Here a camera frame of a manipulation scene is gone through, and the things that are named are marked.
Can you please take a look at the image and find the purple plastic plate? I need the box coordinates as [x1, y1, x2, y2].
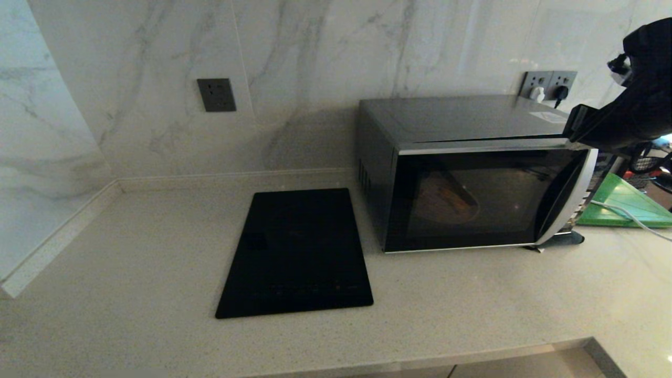
[417, 173, 480, 225]

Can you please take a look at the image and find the silver black microwave oven body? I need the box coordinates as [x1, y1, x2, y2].
[358, 95, 631, 253]

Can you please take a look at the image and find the green plastic cutting board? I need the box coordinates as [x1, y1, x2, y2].
[577, 173, 672, 229]

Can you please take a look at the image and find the black rubber pad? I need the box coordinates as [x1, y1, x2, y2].
[549, 231, 585, 248]

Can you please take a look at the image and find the black glass induction cooktop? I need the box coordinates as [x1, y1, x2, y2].
[215, 188, 374, 319]

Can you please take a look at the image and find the black wire basket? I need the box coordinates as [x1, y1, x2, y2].
[627, 157, 672, 191]

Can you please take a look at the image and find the white power cable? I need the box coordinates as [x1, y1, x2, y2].
[591, 201, 672, 242]

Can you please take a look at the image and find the dark grey single wall socket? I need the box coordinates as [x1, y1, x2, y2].
[197, 78, 237, 113]

